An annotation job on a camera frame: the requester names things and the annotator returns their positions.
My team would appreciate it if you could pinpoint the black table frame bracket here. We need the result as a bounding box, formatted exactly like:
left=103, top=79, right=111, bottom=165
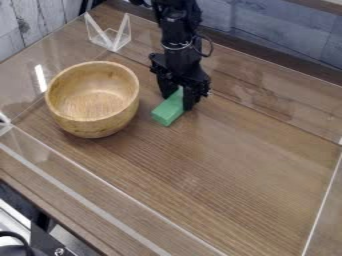
left=29, top=212, right=79, bottom=256

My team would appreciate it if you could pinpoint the green rectangular block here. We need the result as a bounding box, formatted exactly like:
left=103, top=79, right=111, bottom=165
left=151, top=88, right=184, bottom=127

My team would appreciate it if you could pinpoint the black cable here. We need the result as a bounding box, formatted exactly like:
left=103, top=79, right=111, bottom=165
left=0, top=231, right=35, bottom=256

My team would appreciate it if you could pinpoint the clear acrylic enclosure wall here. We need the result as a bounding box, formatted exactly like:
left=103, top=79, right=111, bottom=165
left=0, top=17, right=342, bottom=256

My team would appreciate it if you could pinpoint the clear acrylic corner bracket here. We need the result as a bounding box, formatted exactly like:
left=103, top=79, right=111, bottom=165
left=84, top=13, right=132, bottom=52

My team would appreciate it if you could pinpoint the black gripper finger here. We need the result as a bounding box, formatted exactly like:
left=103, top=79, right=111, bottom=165
left=156, top=74, right=178, bottom=99
left=183, top=85, right=202, bottom=111

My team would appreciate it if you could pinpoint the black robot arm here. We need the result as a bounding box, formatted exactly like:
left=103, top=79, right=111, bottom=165
left=128, top=0, right=214, bottom=111

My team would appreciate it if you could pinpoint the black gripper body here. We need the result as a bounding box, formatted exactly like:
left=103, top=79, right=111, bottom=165
left=148, top=46, right=211, bottom=98

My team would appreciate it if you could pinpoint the wooden bowl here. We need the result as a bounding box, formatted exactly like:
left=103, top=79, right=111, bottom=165
left=44, top=61, right=140, bottom=138

